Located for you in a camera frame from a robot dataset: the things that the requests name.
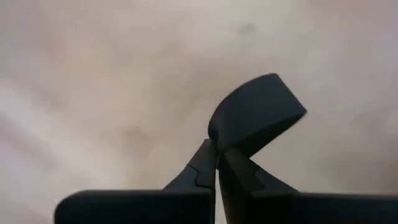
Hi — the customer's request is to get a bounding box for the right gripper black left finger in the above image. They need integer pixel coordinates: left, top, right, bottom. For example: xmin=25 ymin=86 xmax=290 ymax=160
xmin=162 ymin=138 xmax=218 ymax=192

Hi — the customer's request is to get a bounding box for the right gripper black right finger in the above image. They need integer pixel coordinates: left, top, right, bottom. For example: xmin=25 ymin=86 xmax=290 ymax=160
xmin=217 ymin=147 xmax=299 ymax=224

